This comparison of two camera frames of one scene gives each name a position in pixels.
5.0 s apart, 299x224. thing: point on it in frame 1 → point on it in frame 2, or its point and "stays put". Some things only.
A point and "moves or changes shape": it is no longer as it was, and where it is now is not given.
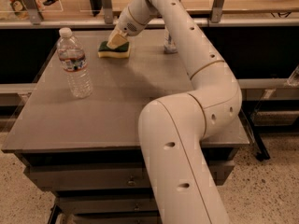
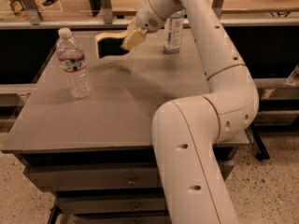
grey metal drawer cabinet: [89, 149] stays put
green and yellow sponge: [121, 51] moves or changes shape
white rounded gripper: [128, 24] → [147, 17]
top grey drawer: [113, 176] stays put
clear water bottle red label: [73, 59] stays put
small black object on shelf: [49, 0] stays put
